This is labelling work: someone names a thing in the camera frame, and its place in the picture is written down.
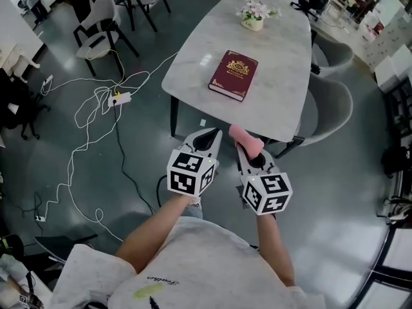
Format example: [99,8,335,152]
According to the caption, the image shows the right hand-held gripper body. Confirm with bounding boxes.
[236,164,294,218]

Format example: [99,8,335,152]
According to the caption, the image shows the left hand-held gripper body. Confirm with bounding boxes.
[166,143,220,198]

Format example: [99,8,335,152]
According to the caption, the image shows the dark red book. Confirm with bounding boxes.
[207,50,259,103]

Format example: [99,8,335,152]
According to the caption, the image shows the person's left forearm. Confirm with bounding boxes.
[115,193,194,275]

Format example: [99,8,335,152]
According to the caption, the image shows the person's right forearm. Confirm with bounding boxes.
[256,213,296,286]

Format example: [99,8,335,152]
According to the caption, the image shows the black table leg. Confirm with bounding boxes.
[169,95,180,138]

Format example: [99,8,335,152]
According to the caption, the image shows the person's blue jeans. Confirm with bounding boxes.
[185,203,204,220]

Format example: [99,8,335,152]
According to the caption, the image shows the grey shell chair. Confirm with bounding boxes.
[273,72,354,159]
[310,32,355,79]

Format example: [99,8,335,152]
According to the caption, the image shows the person's grey t-shirt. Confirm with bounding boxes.
[51,216,326,309]

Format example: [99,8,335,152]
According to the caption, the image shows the black bag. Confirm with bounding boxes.
[381,146,412,179]

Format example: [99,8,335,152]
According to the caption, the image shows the white pot of pink flowers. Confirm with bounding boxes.
[236,0,282,32]

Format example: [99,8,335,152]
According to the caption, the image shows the white storage cabinet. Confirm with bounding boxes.
[353,0,412,89]

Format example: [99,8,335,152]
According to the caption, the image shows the black cable loop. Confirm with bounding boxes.
[156,174,169,209]

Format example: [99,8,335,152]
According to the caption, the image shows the black power cable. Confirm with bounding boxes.
[113,104,156,215]

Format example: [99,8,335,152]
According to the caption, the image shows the yellow cable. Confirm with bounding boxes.
[86,48,125,92]

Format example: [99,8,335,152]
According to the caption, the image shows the long white cable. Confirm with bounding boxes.
[41,51,180,241]

